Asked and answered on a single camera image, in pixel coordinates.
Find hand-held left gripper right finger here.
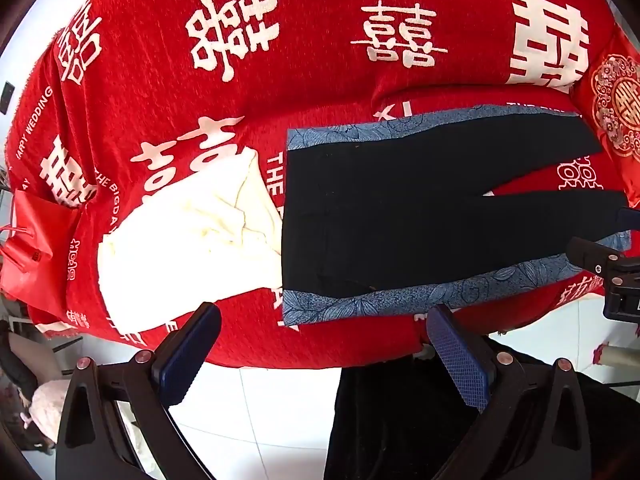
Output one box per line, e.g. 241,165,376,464
425,304,593,480

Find black pants with blue trim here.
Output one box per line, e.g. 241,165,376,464
280,105,632,327

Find dark jacket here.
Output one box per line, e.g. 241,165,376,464
0,319,42,413

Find cream white garment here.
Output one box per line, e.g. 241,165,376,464
96,149,285,335

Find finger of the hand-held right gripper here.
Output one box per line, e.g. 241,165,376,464
616,206,640,234
566,236,640,275

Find pink fluffy cloth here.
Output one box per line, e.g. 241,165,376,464
26,376,72,445

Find red blanket with white print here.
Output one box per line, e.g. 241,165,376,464
5,0,632,371

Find person's black clothing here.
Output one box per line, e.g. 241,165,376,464
323,337,506,480

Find white roll with red trim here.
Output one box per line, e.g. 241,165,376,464
591,341,640,370

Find red paper bag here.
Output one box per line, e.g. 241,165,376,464
0,189,85,317

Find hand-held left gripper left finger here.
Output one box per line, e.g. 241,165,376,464
55,302,222,480

